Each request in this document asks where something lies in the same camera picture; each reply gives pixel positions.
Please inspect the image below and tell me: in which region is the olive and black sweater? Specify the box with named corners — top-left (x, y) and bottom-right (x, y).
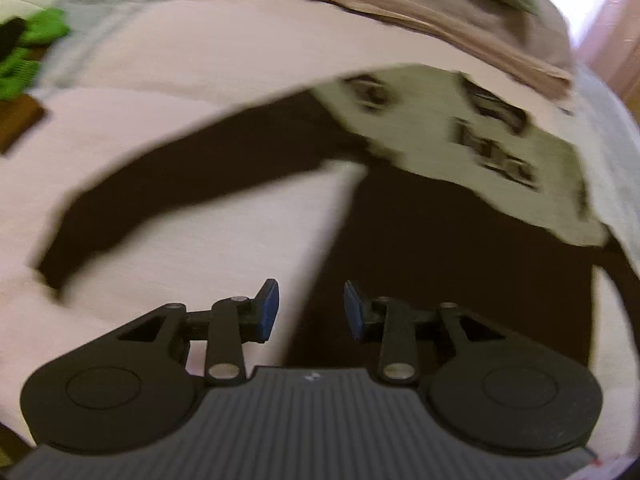
top-left (37, 64), bottom-right (639, 367)

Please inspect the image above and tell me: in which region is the green knitted garment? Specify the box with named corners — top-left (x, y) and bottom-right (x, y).
top-left (1, 8), bottom-right (70, 101)

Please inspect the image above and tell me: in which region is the pink curtain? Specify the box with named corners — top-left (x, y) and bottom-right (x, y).
top-left (577, 0), bottom-right (639, 122)

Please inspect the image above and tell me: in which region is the beige folded blanket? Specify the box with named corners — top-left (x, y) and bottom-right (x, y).
top-left (326, 0), bottom-right (574, 102)

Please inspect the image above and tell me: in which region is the striped pastel bedspread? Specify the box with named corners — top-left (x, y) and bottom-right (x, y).
top-left (1, 0), bottom-right (639, 437)

